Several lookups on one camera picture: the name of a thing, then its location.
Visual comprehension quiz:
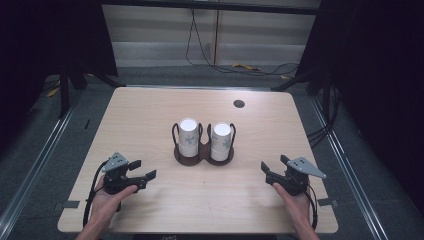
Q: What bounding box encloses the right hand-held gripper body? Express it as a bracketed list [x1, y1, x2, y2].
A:
[265, 156, 328, 197]

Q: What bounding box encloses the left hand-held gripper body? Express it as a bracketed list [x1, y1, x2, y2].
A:
[101, 152, 148, 196]

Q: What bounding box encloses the stack of white paper cups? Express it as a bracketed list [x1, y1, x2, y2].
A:
[210, 122, 233, 163]
[178, 117, 200, 159]

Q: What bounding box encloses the dark wooden double cup holder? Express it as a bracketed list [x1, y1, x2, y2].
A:
[171, 122, 237, 167]

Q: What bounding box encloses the person's right hand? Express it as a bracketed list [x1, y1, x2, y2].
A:
[272, 182, 313, 232]

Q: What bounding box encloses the person's left hand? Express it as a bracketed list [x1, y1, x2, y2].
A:
[89, 174, 139, 231]

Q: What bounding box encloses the black metal stand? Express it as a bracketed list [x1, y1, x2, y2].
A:
[270, 66, 335, 118]
[58, 64, 127, 120]

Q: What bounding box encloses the dark curtain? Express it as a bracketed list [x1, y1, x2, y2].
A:
[296, 0, 424, 214]
[0, 0, 119, 141]

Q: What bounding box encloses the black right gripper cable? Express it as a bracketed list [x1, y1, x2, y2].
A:
[300, 181, 319, 231]

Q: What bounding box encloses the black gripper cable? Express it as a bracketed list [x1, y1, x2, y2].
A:
[82, 160, 110, 228]
[300, 181, 319, 231]

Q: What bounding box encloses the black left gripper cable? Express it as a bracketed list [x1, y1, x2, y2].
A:
[82, 160, 110, 228]

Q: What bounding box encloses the bundle of black floor cables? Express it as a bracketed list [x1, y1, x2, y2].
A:
[306, 87, 342, 150]

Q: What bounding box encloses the metal floor rail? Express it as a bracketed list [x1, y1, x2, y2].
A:
[0, 89, 85, 232]
[309, 95, 388, 240]

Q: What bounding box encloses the black hanging wall cable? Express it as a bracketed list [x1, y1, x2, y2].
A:
[185, 8, 301, 78]

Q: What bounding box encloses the black overhead frame bar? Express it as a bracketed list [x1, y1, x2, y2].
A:
[99, 0, 322, 16]

